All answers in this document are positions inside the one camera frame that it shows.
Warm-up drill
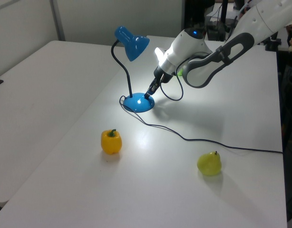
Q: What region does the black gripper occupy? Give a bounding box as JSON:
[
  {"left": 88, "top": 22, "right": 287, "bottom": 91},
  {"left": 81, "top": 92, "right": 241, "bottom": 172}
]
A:
[{"left": 144, "top": 66, "right": 173, "bottom": 99}]

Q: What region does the blue gooseneck desk lamp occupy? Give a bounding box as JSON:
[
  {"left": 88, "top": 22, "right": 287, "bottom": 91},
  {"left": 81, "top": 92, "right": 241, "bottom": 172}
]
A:
[{"left": 110, "top": 25, "right": 156, "bottom": 113}]

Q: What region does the yellow bell pepper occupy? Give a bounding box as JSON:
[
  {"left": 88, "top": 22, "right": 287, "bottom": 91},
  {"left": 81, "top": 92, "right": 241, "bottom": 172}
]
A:
[{"left": 100, "top": 129, "right": 123, "bottom": 155}]

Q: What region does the black background equipment box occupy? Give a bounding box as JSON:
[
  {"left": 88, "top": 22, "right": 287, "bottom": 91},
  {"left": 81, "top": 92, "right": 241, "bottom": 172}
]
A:
[{"left": 206, "top": 20, "right": 227, "bottom": 41}]

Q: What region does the yellow-green pear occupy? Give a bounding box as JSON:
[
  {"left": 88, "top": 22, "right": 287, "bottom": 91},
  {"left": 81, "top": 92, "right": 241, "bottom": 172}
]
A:
[{"left": 196, "top": 151, "right": 222, "bottom": 177}]

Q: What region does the black background stand pole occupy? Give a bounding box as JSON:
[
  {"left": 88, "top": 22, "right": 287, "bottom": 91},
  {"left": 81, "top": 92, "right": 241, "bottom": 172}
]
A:
[{"left": 220, "top": 0, "right": 229, "bottom": 24}]

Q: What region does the black clamp with white band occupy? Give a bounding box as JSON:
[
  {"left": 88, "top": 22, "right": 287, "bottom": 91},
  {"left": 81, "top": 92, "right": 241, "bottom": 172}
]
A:
[{"left": 264, "top": 32, "right": 282, "bottom": 52}]

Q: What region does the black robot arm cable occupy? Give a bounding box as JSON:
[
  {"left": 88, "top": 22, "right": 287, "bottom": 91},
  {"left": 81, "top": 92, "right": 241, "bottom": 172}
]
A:
[{"left": 159, "top": 53, "right": 210, "bottom": 102}]

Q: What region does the black lamp power cord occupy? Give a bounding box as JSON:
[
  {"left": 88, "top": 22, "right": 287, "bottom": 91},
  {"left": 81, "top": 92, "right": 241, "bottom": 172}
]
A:
[{"left": 119, "top": 95, "right": 284, "bottom": 155}]

